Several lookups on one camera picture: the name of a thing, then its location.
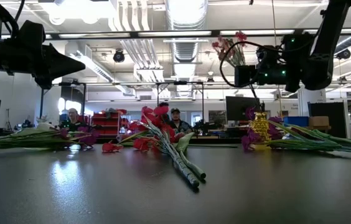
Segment black panel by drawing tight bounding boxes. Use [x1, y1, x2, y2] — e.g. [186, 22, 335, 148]
[307, 101, 347, 139]

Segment red artificial flower bunch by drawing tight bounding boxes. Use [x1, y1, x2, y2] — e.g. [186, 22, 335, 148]
[212, 30, 265, 113]
[101, 105, 200, 189]

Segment blue plastic bin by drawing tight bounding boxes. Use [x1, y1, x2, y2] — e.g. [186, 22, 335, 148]
[283, 116, 310, 127]

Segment yellow glass vase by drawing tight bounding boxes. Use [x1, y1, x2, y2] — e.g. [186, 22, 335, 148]
[249, 111, 271, 150]

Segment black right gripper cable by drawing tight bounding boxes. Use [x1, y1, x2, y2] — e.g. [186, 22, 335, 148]
[219, 40, 288, 88]

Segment red storage rack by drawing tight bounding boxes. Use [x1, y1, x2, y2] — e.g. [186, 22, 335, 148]
[91, 108, 122, 138]

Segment white artificial tulip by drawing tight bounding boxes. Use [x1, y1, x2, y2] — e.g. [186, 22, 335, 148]
[7, 122, 57, 138]
[283, 123, 351, 156]

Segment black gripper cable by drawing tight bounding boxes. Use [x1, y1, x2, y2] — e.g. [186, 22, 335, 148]
[3, 0, 26, 35]
[219, 40, 288, 88]

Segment person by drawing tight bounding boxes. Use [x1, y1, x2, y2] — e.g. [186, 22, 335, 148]
[162, 107, 194, 134]
[58, 108, 87, 132]

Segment purple artificial flower bunch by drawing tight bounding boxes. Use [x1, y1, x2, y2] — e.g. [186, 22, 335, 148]
[0, 124, 101, 152]
[240, 107, 351, 158]

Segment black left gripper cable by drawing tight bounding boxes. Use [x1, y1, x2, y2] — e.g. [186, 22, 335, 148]
[3, 0, 26, 35]

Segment black background station frame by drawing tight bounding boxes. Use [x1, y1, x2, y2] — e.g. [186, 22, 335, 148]
[40, 80, 206, 125]

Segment silver ventilation duct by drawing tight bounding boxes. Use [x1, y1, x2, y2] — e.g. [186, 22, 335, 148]
[165, 0, 209, 63]

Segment brown cardboard box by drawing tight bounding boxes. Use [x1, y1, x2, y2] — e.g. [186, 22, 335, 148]
[308, 116, 330, 128]

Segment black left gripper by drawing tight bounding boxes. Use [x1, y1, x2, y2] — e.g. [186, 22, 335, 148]
[4, 20, 86, 90]

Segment black overhead frame bar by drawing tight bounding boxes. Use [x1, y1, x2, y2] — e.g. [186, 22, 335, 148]
[43, 28, 351, 40]

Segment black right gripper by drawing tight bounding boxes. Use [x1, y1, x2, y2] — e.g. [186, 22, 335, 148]
[234, 32, 315, 93]

